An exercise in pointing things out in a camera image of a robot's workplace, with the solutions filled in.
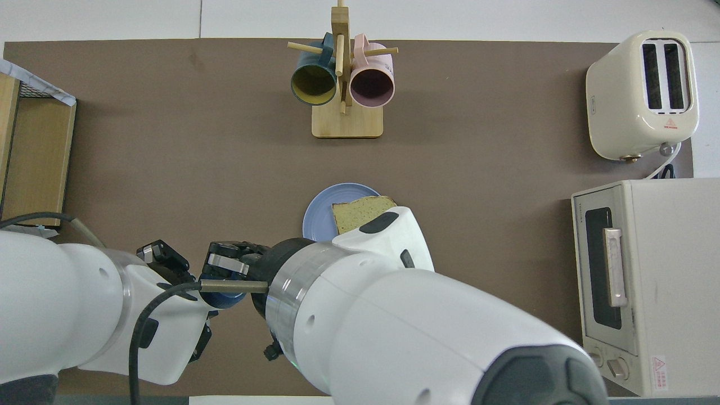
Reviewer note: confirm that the dark teal mug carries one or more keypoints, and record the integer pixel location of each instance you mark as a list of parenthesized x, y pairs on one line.
[(313, 84)]

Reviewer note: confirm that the slice of toast bread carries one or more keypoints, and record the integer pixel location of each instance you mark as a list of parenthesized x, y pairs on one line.
[(354, 214)]

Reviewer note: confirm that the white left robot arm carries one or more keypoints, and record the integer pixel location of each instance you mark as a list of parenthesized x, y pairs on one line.
[(62, 304)]

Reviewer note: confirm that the wooden mug tree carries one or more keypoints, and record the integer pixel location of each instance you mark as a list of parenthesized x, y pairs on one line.
[(347, 124)]

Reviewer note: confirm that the white toaster oven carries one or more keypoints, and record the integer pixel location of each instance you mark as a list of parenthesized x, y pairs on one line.
[(669, 253)]

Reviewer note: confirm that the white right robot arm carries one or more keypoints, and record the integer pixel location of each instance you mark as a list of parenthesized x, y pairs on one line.
[(405, 337)]

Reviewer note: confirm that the large brown table mat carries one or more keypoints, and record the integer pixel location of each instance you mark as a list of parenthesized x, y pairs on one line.
[(450, 169)]

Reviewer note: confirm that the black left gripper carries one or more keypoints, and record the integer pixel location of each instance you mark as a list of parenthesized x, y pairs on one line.
[(180, 279)]

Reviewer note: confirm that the white checkered cloth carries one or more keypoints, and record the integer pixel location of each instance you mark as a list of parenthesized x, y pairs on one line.
[(34, 81)]

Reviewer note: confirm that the white paper scrap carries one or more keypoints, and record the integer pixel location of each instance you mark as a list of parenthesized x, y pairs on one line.
[(39, 230)]

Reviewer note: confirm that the translucent squeeze bottle blue cap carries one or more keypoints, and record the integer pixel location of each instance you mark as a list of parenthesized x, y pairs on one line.
[(225, 297)]

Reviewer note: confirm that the cream two-slot toaster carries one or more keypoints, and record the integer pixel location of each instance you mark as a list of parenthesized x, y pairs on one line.
[(613, 101)]

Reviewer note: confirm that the pink ribbed mug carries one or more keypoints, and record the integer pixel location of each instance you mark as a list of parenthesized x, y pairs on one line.
[(371, 87)]

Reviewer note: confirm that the periwinkle blue plate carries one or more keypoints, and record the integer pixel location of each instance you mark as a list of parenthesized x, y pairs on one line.
[(318, 222)]

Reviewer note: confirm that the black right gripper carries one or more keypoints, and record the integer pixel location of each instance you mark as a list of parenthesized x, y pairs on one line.
[(261, 264)]

